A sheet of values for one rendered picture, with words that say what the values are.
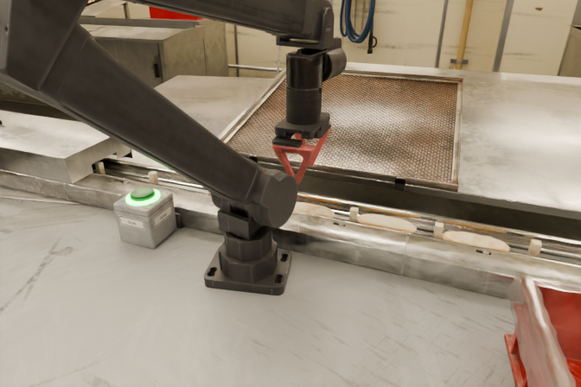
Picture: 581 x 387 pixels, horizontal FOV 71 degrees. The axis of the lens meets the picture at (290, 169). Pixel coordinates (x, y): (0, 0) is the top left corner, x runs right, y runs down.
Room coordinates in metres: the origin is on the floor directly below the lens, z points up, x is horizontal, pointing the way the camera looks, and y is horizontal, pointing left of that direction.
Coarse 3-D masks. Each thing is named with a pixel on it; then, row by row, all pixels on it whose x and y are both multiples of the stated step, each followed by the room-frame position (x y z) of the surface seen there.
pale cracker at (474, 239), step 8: (448, 232) 0.55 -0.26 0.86; (456, 232) 0.55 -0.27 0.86; (464, 232) 0.55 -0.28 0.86; (448, 240) 0.53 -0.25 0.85; (456, 240) 0.53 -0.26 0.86; (464, 240) 0.53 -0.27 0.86; (472, 240) 0.53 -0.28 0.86; (480, 240) 0.53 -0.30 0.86; (488, 240) 0.53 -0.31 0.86; (496, 240) 0.53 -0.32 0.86; (488, 248) 0.51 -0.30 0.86; (496, 248) 0.51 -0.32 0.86; (504, 248) 0.51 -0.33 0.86
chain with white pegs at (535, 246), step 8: (96, 168) 0.79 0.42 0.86; (104, 168) 0.80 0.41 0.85; (152, 176) 0.74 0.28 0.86; (160, 184) 0.75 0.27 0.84; (200, 192) 0.72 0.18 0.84; (208, 192) 0.70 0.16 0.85; (352, 208) 0.61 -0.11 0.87; (352, 216) 0.60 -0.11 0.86; (440, 224) 0.56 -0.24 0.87; (440, 232) 0.55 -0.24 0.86; (536, 240) 0.51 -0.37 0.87; (536, 248) 0.50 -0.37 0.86; (536, 256) 0.50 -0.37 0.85
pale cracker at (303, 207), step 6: (300, 204) 0.64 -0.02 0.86; (306, 204) 0.64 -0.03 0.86; (312, 204) 0.64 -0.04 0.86; (294, 210) 0.62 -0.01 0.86; (300, 210) 0.62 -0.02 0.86; (306, 210) 0.62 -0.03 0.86; (312, 210) 0.62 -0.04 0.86; (318, 210) 0.62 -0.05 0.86; (324, 210) 0.62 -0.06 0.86; (330, 210) 0.62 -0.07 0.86; (324, 216) 0.60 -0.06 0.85; (330, 216) 0.61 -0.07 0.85
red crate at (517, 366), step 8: (504, 336) 0.37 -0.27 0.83; (512, 336) 0.36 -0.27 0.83; (512, 344) 0.34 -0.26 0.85; (512, 352) 0.34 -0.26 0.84; (512, 360) 0.33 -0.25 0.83; (520, 360) 0.32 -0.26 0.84; (568, 360) 0.33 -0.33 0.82; (576, 360) 0.33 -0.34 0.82; (512, 368) 0.32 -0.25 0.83; (520, 368) 0.31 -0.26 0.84; (568, 368) 0.32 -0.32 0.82; (576, 368) 0.32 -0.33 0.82; (520, 376) 0.31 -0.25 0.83; (576, 376) 0.31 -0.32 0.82; (520, 384) 0.30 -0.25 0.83; (576, 384) 0.30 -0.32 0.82
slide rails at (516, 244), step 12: (108, 168) 0.81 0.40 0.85; (120, 168) 0.81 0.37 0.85; (132, 180) 0.75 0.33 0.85; (168, 180) 0.75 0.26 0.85; (180, 180) 0.75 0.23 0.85; (348, 216) 0.62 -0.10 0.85; (420, 228) 0.57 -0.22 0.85; (432, 228) 0.57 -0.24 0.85; (444, 228) 0.57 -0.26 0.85; (504, 240) 0.54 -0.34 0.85; (516, 240) 0.54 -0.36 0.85; (516, 252) 0.51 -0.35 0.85; (540, 252) 0.51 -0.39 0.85; (552, 252) 0.51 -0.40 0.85; (564, 252) 0.51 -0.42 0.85; (576, 252) 0.51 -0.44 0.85; (576, 264) 0.48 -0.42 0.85
